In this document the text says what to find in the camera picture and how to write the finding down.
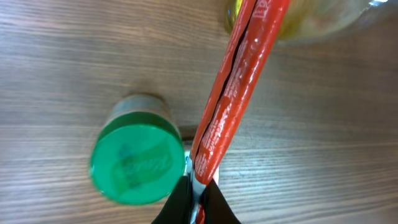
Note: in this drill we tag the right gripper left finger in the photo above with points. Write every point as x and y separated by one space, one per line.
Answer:
178 207

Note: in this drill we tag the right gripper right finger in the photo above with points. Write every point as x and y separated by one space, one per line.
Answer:
216 208

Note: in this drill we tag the green white can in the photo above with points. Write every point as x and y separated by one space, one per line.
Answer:
138 156

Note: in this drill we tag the red snack stick packet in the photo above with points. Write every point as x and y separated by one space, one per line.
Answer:
251 40

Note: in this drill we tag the yellow oil bottle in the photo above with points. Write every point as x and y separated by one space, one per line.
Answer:
307 21

